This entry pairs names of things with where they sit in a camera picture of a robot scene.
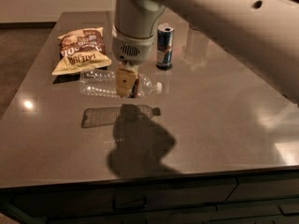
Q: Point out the clear plastic water bottle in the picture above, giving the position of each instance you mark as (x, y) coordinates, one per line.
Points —
(104, 83)

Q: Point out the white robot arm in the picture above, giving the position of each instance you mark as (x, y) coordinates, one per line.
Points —
(262, 34)

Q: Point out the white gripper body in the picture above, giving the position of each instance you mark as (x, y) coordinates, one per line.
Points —
(133, 49)

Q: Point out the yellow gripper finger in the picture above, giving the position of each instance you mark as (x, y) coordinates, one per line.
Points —
(126, 74)

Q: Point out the dark drawer handle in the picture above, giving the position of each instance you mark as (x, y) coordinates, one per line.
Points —
(128, 203)

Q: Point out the yellow brown chip bag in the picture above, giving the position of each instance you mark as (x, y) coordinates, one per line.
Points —
(82, 49)

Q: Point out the blue silver energy drink can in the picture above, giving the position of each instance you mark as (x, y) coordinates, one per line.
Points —
(165, 38)

